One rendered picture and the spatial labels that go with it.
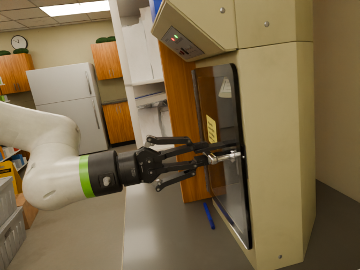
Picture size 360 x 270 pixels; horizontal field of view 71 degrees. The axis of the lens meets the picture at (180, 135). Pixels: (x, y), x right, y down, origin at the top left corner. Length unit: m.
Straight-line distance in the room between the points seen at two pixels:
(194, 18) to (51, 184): 0.40
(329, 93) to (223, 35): 0.58
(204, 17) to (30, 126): 0.42
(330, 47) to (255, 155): 0.54
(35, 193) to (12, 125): 0.15
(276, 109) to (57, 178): 0.44
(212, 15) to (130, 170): 0.33
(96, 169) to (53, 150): 0.11
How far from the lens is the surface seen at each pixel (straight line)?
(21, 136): 0.63
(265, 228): 0.59
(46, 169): 0.57
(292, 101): 0.53
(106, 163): 0.54
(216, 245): 0.73
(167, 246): 0.75
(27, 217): 3.28
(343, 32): 0.93
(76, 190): 0.56
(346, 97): 0.93
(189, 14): 0.46
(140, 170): 0.57
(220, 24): 0.47
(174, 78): 0.82
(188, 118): 0.83
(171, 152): 0.56
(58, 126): 0.64
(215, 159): 0.53
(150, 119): 1.84
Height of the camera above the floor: 1.39
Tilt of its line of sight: 14 degrees down
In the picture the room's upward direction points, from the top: 9 degrees counter-clockwise
